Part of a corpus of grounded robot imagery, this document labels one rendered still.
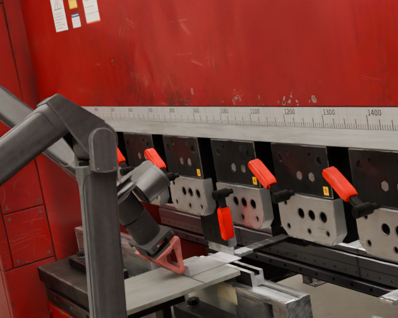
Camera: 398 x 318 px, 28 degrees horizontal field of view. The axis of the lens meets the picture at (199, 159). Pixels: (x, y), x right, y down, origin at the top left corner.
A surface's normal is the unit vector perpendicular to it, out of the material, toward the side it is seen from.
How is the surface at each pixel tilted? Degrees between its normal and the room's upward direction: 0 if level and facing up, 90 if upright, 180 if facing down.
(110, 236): 84
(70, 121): 84
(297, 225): 90
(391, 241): 90
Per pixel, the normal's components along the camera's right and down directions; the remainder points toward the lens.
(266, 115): -0.85, 0.22
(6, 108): 0.10, -0.20
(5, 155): 0.36, -0.07
